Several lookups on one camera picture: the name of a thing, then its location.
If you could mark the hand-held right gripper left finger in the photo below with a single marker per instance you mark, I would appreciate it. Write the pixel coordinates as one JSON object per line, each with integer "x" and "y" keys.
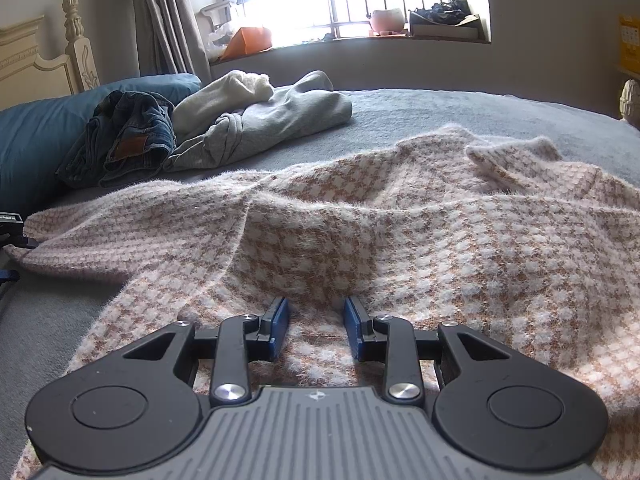
{"x": 280, "y": 327}

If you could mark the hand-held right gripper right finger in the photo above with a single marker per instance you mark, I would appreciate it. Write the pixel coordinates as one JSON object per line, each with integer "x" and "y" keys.
{"x": 353, "y": 327}

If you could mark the pink houndstooth wool coat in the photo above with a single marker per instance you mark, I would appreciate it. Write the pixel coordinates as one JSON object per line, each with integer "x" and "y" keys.
{"x": 425, "y": 240}

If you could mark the cardboard box of dark clothes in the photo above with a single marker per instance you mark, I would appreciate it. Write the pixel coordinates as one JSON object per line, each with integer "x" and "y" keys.
{"x": 445, "y": 17}

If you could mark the blue pillow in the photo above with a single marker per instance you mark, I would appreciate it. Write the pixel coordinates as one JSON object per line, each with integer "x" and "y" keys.
{"x": 30, "y": 135}

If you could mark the blue jeans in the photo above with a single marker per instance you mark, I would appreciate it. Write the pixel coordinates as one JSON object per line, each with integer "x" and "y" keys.
{"x": 135, "y": 130}

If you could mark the cream carved headboard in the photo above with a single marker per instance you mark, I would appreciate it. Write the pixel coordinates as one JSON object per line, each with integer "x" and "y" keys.
{"x": 80, "y": 62}

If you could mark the grey sweatshirt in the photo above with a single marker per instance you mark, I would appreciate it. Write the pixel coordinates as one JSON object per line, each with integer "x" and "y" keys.
{"x": 290, "y": 115}

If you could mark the cream white garment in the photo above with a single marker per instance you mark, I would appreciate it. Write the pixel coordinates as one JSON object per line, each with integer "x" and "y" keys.
{"x": 220, "y": 97}

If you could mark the grey curtain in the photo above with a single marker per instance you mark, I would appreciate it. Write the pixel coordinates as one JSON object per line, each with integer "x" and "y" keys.
{"x": 170, "y": 15}

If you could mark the white plastic bag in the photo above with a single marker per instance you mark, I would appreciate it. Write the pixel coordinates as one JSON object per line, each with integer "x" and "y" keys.
{"x": 219, "y": 40}

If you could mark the orange bag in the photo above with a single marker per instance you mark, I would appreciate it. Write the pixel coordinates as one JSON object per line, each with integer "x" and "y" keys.
{"x": 247, "y": 42}

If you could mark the pink pot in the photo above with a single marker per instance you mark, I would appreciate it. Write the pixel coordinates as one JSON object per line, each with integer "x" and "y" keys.
{"x": 387, "y": 22}

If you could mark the metal window grille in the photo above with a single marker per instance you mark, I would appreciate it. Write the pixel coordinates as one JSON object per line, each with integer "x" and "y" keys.
{"x": 350, "y": 0}

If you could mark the cream carved bedpost finial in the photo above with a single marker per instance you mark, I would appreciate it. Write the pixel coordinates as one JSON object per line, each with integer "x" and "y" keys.
{"x": 631, "y": 100}

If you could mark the yellow box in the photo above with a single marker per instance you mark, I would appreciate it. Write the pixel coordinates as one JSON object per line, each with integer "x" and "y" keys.
{"x": 631, "y": 42}

